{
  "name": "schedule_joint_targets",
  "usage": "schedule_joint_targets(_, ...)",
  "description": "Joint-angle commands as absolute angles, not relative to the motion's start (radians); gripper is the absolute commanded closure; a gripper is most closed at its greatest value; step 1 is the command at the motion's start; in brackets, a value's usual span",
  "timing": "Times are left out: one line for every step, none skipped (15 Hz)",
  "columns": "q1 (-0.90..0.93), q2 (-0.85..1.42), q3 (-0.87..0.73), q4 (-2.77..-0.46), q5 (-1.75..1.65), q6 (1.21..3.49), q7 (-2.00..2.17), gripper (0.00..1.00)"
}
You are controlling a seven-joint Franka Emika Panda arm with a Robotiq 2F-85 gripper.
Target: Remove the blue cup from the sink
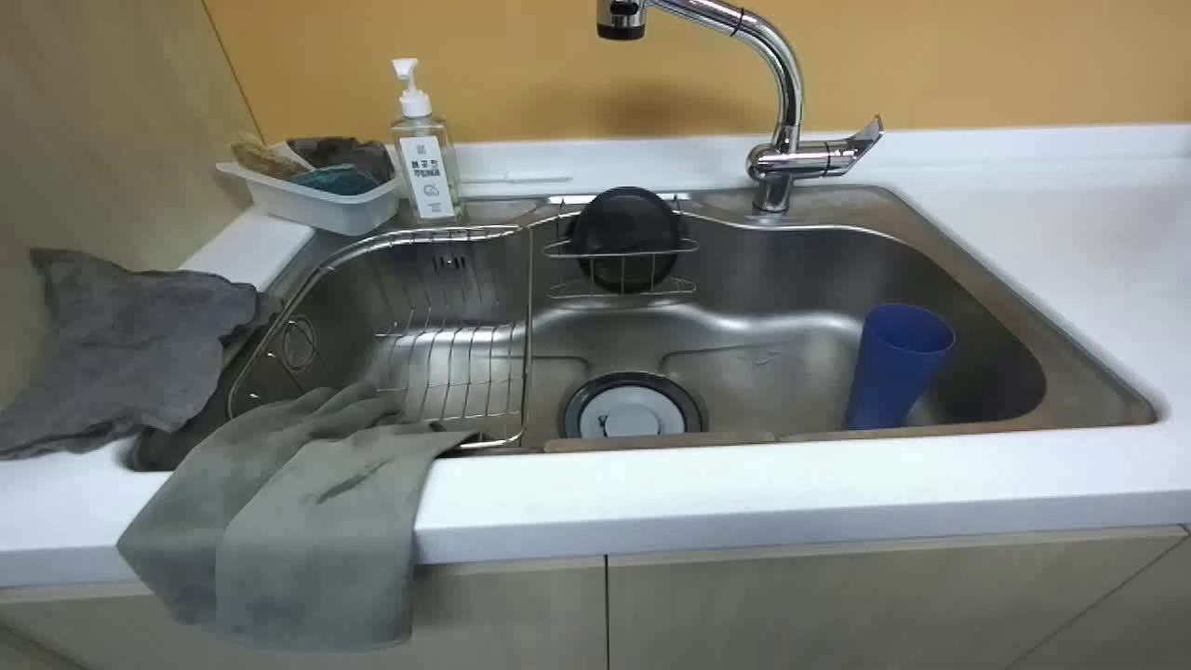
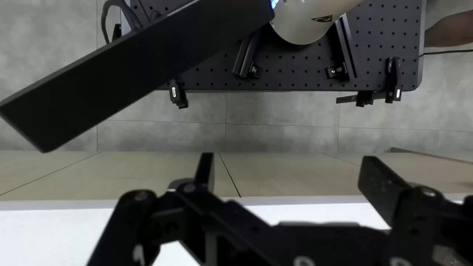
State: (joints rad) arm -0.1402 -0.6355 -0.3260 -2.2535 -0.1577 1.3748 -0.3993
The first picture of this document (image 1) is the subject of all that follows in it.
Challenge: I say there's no blue plastic cup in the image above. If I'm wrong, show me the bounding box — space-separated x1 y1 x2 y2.
843 302 959 433

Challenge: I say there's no round sink drain cover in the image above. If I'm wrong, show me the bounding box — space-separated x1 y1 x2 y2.
555 367 708 444

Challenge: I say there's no stainless steel sink basin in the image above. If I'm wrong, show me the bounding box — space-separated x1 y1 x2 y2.
127 183 1165 473

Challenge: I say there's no black round mesh strainer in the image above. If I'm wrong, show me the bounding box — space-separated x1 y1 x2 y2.
566 183 689 297

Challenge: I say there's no clear soap pump bottle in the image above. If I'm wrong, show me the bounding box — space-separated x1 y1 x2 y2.
386 57 464 227

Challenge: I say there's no white plastic sponge tray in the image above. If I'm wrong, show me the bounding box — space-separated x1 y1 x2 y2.
214 146 406 238

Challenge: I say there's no teal sponge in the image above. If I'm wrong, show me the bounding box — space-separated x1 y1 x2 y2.
294 162 386 196

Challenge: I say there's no dark scrubbing pad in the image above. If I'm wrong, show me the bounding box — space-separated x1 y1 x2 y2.
286 132 400 184

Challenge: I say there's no chrome kitchen faucet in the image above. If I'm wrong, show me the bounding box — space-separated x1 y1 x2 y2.
597 0 886 215

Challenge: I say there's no grey-green cloth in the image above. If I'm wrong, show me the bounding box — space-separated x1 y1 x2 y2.
116 378 479 655

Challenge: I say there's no yellow sponge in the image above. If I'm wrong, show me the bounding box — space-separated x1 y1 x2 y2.
232 137 313 179

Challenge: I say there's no wide beige cabinet door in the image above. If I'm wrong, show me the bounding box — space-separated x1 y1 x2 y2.
608 529 1191 670

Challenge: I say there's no dark grey cloth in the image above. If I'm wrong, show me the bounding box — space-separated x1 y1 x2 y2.
0 246 263 460

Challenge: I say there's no small wire holder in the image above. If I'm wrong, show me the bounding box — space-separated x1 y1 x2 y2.
544 191 701 302

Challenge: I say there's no wire dish rack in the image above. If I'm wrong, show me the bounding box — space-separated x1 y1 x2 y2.
221 220 538 454

